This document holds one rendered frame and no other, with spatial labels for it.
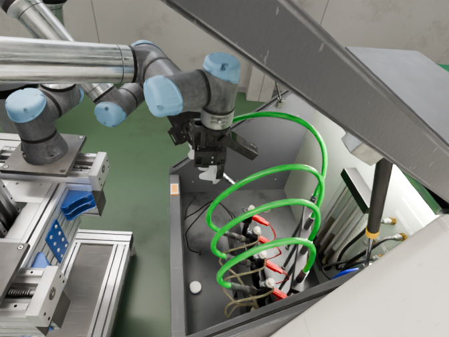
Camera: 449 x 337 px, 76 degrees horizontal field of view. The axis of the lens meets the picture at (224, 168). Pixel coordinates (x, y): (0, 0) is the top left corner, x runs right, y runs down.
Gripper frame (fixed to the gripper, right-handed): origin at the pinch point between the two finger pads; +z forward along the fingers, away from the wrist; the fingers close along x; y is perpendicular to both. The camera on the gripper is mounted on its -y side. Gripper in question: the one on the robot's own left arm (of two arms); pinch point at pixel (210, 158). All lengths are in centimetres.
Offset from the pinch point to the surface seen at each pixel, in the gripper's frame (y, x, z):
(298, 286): -17.9, 16.8, 37.4
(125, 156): 156, -102, -10
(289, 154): -9.7, -38.7, 18.3
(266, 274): -5.6, 10.1, 38.3
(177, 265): 18.1, 18.3, 24.7
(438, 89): -62, -23, 10
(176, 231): 21.9, 8.2, 17.9
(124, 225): 130, -47, 32
